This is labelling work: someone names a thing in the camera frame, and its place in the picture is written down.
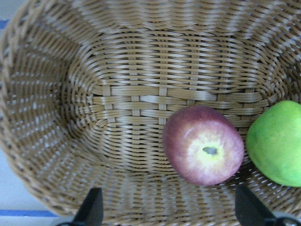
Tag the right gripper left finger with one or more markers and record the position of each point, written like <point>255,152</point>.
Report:
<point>90,212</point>

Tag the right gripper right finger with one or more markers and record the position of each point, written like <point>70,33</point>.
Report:
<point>250,211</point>

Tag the green apple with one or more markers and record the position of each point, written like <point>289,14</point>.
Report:
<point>273,143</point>

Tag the red apple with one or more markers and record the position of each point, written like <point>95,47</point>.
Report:
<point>202,146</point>

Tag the wicker basket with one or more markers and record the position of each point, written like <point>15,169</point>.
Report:
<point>86,87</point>

